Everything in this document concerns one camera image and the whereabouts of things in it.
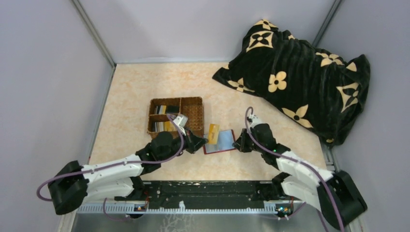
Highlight red leather card holder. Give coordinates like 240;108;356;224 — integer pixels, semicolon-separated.
203;130;235;155

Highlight brown wicker basket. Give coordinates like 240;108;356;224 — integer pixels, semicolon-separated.
147;97;204;138

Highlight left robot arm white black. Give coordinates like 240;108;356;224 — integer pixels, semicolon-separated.
47;130;208;215

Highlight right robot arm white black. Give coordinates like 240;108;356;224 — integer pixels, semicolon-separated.
234;123;368;230

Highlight cards in lower compartment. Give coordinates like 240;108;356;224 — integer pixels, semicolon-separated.
151;121;166;132

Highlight cards in compartment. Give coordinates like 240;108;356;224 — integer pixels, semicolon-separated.
151;121;166;132
154;105;179;115

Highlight cards in upper compartment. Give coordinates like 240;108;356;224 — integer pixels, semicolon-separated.
154;105;179;115

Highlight black floral blanket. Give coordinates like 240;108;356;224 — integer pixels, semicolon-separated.
213;19;371;146

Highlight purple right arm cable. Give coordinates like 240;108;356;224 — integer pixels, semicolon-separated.
245;106;345;232

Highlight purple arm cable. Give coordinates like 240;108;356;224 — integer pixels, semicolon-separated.
245;106;345;232
36;115;186;221

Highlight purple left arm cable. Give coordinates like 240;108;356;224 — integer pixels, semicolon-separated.
36;115;186;221

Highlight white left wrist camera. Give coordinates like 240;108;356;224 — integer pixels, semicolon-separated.
173;114;188;135

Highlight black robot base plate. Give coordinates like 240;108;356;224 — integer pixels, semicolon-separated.
114;181;291;210

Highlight aluminium frame rail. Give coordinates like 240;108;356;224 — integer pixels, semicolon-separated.
65;181;358;215

